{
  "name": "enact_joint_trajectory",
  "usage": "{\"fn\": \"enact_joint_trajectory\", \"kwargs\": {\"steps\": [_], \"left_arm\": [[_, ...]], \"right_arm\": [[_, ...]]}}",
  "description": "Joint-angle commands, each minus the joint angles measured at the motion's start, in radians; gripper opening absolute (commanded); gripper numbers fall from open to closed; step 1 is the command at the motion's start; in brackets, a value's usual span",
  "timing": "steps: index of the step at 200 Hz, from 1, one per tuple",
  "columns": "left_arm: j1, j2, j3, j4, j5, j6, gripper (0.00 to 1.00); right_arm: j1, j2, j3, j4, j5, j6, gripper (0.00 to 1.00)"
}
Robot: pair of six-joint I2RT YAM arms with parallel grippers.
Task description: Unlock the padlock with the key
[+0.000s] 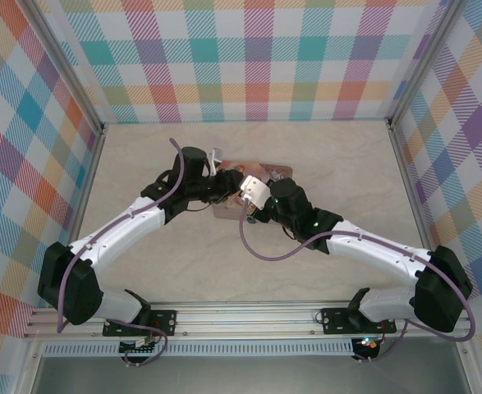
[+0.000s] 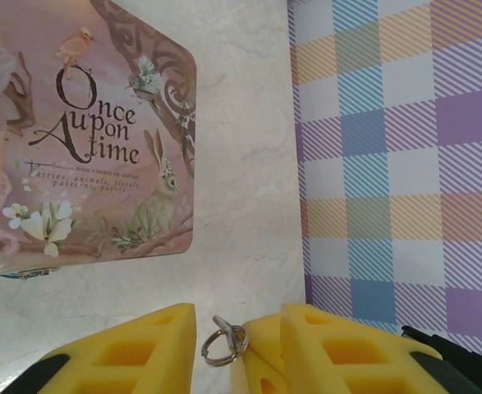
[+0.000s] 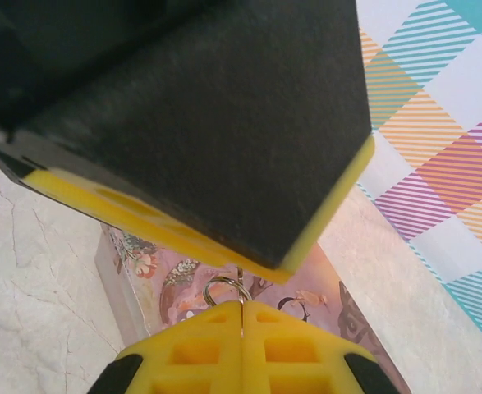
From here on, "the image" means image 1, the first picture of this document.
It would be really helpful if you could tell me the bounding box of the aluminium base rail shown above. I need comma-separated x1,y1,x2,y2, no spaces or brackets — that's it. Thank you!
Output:
22,301,475,340

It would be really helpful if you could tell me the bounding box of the pink illustrated tin box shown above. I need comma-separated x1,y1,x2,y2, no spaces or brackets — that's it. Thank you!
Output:
212,158,294,222

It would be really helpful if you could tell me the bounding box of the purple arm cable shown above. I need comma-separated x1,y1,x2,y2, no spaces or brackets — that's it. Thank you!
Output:
239,199,475,364
55,138,186,367

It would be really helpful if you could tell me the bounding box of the white slotted cable duct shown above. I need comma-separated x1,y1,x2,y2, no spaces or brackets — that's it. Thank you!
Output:
43,338,355,357

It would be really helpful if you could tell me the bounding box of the small circuit board with connector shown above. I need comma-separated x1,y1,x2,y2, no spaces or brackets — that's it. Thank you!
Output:
119,338,159,356

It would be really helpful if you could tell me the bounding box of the aluminium side rail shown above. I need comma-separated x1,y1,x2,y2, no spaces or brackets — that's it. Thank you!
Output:
386,117,435,252
66,124,108,247

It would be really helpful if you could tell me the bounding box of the small circuit board with lights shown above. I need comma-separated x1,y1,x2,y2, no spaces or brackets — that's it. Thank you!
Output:
353,336,383,352

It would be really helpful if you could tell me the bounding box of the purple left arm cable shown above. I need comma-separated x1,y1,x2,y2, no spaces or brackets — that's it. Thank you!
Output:
55,138,186,367

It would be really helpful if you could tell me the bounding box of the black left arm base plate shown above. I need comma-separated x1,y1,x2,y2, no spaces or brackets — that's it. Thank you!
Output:
103,309,179,338

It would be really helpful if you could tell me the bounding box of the aluminium frame post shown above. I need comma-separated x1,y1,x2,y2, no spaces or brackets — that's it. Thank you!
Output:
29,0,107,136
388,0,470,128

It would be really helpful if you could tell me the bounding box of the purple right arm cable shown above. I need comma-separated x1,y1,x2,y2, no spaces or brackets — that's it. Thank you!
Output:
239,199,475,364

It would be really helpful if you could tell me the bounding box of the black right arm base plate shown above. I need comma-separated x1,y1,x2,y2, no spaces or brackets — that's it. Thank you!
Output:
320,306,397,336

